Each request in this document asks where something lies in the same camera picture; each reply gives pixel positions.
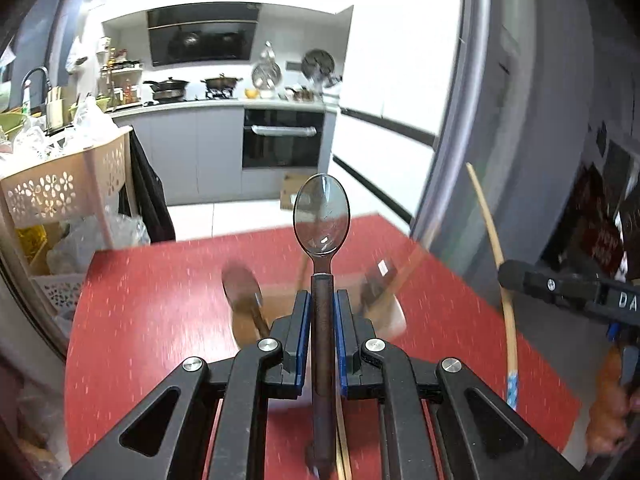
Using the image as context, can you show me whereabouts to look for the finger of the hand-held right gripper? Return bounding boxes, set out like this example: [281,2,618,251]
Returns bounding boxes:
[497,259,602,319]

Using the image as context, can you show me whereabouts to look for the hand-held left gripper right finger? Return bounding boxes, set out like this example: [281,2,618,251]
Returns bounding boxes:
[335,289,583,480]

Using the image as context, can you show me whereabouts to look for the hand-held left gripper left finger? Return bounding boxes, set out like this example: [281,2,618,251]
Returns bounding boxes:
[62,289,313,480]

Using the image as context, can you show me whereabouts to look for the beige plastic utensil holder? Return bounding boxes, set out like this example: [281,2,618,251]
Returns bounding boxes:
[222,270,408,349]

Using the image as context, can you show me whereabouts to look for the metal spoon dark wooden handle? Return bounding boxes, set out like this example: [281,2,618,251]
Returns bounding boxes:
[221,264,271,341]
[360,270,396,311]
[292,173,351,478]

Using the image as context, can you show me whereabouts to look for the bamboo chopstick blue patterned end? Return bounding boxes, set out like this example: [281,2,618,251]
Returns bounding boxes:
[466,162,519,411]

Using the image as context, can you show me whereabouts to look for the person's right hand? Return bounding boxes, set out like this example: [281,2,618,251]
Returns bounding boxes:
[582,345,640,466]

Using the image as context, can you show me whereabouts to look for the red poster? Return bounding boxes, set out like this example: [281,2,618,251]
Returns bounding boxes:
[570,162,629,274]

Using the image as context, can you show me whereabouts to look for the cardboard box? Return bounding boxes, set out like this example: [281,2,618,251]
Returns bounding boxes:
[280,174,316,210]

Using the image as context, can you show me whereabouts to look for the black built-in oven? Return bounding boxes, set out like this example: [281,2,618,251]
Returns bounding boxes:
[242,108,326,170]

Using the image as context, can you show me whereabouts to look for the black hanging cloth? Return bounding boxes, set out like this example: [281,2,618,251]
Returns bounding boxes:
[119,130,177,245]

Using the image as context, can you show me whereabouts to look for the grey lower cabinets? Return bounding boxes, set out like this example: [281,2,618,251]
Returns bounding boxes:
[112,105,246,207]

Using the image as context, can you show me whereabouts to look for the clear plastic bag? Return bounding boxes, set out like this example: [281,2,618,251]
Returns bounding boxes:
[47,212,151,277]

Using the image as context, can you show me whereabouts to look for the white refrigerator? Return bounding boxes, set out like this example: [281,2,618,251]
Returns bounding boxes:
[331,0,467,222]

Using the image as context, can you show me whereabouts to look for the black wok with lid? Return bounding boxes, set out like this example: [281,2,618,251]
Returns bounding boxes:
[142,77,192,102]
[201,74,244,100]

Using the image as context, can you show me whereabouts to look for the hanging metal colander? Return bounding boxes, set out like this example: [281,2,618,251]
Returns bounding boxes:
[251,41,284,99]

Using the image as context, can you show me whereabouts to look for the round metal steamer rack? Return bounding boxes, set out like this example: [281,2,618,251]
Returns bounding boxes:
[301,48,337,86]

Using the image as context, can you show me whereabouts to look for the beige flower-cutout storage cart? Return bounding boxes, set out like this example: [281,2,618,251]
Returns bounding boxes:
[0,126,135,321]

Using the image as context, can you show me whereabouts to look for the yellow bag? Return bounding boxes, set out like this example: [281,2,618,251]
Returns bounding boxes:
[15,225,52,277]

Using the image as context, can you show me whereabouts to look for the white plastic bag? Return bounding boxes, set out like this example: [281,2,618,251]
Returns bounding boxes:
[10,95,119,161]

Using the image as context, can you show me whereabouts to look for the spice rack with bottles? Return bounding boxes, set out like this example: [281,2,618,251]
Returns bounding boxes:
[97,35,144,109]

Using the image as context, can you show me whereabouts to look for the black range hood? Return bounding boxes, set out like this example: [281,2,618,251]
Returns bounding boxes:
[146,2,262,67]

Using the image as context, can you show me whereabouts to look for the beige knife block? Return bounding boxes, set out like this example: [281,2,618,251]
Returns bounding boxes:
[45,87,67,130]

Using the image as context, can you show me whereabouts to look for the black kitchen faucet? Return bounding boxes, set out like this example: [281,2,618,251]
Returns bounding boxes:
[20,66,51,117]

